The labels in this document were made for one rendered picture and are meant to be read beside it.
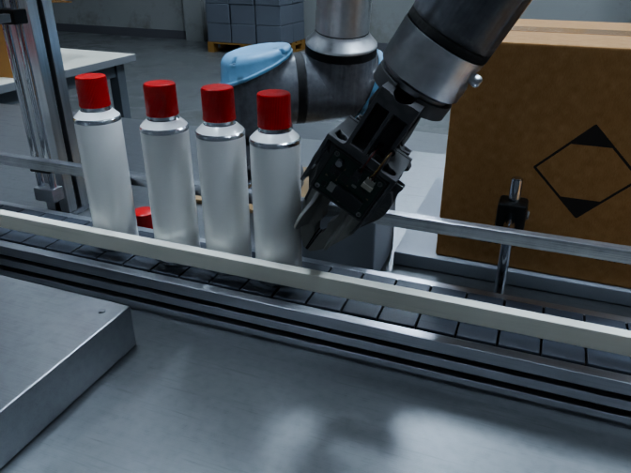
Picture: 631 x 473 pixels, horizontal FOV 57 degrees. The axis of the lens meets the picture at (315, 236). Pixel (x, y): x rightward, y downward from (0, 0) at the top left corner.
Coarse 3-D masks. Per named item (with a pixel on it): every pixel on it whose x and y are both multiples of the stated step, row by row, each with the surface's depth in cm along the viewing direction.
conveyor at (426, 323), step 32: (96, 256) 69; (128, 256) 69; (256, 288) 63; (288, 288) 63; (416, 288) 63; (384, 320) 58; (416, 320) 58; (448, 320) 58; (608, 320) 58; (544, 352) 53; (576, 352) 53
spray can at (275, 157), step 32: (256, 96) 56; (288, 96) 56; (288, 128) 57; (256, 160) 57; (288, 160) 57; (256, 192) 59; (288, 192) 59; (256, 224) 61; (288, 224) 60; (256, 256) 63; (288, 256) 62
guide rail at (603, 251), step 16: (0, 160) 78; (16, 160) 77; (32, 160) 76; (48, 160) 76; (144, 176) 70; (336, 208) 63; (384, 224) 61; (400, 224) 61; (416, 224) 60; (432, 224) 59; (448, 224) 59; (464, 224) 58; (480, 224) 58; (496, 240) 58; (512, 240) 57; (528, 240) 56; (544, 240) 56; (560, 240) 55; (576, 240) 55; (592, 240) 55; (592, 256) 55; (608, 256) 54; (624, 256) 54
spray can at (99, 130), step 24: (96, 96) 63; (96, 120) 64; (120, 120) 66; (96, 144) 65; (120, 144) 66; (96, 168) 66; (120, 168) 67; (96, 192) 67; (120, 192) 68; (96, 216) 69; (120, 216) 69
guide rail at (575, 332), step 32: (0, 224) 73; (32, 224) 71; (64, 224) 69; (160, 256) 65; (192, 256) 63; (224, 256) 62; (320, 288) 59; (352, 288) 58; (384, 288) 56; (480, 320) 54; (512, 320) 53; (544, 320) 52; (576, 320) 52; (608, 352) 51
